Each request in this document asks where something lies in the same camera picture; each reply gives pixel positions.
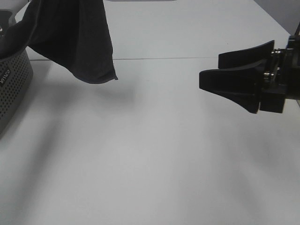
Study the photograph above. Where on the grey perforated plastic basket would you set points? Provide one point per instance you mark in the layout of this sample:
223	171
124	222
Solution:
16	72

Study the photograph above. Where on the dark navy towel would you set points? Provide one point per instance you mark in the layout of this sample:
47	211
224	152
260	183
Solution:
71	33

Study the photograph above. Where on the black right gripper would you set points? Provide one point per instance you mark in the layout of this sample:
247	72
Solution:
239	79

